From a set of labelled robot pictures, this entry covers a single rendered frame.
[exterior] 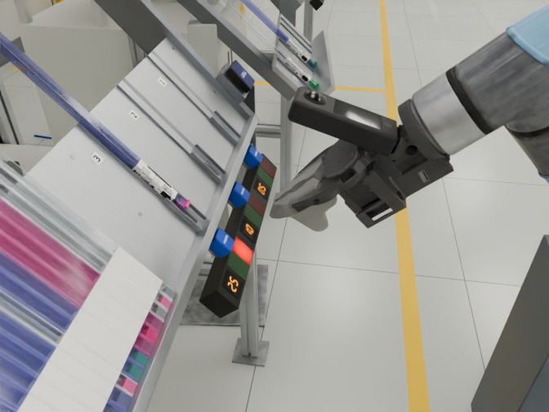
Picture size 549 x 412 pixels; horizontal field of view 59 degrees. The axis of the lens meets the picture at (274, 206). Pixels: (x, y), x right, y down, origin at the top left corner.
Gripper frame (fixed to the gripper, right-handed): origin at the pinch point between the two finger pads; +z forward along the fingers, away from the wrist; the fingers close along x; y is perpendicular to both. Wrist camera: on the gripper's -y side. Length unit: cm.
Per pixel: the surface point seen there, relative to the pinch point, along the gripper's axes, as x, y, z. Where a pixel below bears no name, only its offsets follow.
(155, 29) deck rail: 29.7, -24.3, 10.1
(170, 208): -1.8, -8.3, 9.6
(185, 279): -11.3, -3.7, 7.8
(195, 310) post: 44, 35, 74
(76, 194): -9.8, -18.0, 9.4
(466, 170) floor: 136, 99, 8
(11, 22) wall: 241, -95, 190
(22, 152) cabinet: 28, -27, 50
